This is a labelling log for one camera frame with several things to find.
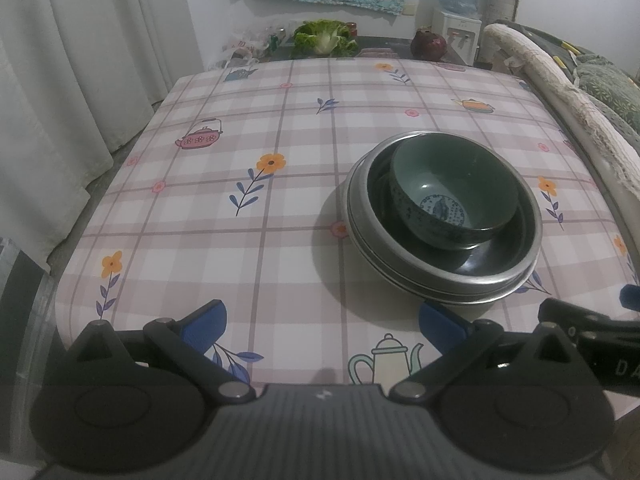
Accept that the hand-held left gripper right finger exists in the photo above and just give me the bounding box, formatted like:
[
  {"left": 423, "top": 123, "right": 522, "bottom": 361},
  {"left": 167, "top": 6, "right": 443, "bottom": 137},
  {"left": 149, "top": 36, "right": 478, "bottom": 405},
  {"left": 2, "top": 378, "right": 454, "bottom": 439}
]
[{"left": 390, "top": 300, "right": 583, "bottom": 405}]

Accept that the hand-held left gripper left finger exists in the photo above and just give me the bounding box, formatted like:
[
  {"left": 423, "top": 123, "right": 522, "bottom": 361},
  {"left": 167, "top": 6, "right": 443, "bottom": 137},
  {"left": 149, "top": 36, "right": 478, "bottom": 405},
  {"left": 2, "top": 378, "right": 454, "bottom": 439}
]
[{"left": 62, "top": 300, "right": 255, "bottom": 405}]

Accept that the steel bowl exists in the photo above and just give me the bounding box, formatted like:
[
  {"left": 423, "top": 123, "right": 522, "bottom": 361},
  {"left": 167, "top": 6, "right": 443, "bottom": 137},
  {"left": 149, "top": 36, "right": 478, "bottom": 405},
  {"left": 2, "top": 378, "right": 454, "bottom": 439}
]
[
  {"left": 345, "top": 130, "right": 543, "bottom": 298},
  {"left": 365, "top": 132, "right": 543, "bottom": 283}
]

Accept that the green ceramic bowl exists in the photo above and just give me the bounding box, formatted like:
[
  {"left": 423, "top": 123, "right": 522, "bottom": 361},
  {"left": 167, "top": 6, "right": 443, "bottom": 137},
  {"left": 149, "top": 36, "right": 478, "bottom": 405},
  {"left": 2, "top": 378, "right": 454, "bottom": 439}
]
[{"left": 390, "top": 132, "right": 518, "bottom": 251}]

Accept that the checked printed tablecloth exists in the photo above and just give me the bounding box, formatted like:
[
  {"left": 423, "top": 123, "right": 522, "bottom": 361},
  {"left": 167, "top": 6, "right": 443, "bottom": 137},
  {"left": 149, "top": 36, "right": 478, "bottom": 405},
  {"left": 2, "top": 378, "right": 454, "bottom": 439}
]
[{"left": 55, "top": 57, "right": 640, "bottom": 386}]

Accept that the green floral pillow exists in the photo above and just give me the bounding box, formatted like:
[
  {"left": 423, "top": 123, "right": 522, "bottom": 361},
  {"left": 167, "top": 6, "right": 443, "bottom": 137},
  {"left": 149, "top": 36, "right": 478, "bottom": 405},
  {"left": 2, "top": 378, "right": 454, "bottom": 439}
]
[{"left": 572, "top": 52, "right": 640, "bottom": 127}]

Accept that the red cabbage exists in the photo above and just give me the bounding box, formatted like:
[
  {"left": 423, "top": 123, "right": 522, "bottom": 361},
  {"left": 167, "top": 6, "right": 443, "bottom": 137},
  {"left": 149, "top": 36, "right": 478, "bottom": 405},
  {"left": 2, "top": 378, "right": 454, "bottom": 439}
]
[{"left": 411, "top": 29, "right": 448, "bottom": 61}]

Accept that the white plastic bag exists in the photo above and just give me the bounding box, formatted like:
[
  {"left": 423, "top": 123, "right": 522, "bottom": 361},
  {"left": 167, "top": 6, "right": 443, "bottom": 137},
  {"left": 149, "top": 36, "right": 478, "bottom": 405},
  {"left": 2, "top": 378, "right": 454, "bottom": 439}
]
[{"left": 207, "top": 29, "right": 296, "bottom": 68}]

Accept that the white water dispenser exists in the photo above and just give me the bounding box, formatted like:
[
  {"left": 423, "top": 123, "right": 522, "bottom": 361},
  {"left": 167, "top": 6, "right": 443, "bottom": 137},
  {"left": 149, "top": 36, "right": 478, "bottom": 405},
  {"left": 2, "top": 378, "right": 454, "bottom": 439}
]
[{"left": 431, "top": 7, "right": 483, "bottom": 63}]

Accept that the grey curtain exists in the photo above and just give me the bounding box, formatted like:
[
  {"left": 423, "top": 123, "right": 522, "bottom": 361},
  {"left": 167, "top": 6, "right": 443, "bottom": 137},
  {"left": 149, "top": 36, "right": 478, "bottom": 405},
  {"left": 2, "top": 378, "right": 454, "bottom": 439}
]
[{"left": 0, "top": 0, "right": 241, "bottom": 261}]

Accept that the green lettuce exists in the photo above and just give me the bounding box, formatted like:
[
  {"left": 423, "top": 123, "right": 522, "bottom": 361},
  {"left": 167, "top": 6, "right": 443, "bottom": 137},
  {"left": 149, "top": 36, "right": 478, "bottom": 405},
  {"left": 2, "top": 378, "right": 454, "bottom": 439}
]
[{"left": 292, "top": 20, "right": 358, "bottom": 57}]

